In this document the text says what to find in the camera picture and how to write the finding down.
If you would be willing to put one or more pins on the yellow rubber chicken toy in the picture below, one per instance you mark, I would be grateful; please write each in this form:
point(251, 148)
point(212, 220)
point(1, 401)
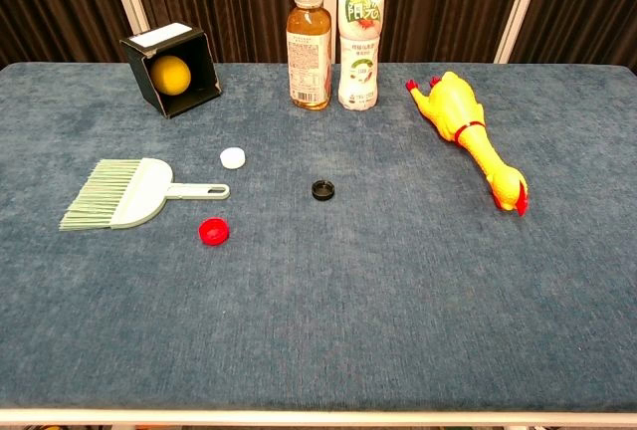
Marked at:
point(458, 111)

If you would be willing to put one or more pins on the red bottle cap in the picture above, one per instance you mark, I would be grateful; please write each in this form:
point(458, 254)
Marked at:
point(214, 232)

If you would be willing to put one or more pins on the yellow ball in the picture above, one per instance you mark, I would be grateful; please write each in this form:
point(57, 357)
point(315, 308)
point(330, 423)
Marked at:
point(170, 75)

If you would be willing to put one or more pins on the amber tea bottle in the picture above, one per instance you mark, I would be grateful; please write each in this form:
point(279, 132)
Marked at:
point(308, 62)

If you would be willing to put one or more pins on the black cardboard box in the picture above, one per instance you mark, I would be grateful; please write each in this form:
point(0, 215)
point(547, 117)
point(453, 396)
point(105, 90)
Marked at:
point(142, 59)

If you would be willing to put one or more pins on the black bottle cap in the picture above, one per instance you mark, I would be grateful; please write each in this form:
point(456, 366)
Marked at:
point(323, 190)

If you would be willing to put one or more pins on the blue table cloth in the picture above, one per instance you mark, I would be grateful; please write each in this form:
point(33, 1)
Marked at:
point(318, 300)

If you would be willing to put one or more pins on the white drink bottle yellow cap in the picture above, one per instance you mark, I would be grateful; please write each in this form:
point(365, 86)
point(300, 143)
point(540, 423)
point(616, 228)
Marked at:
point(359, 52)

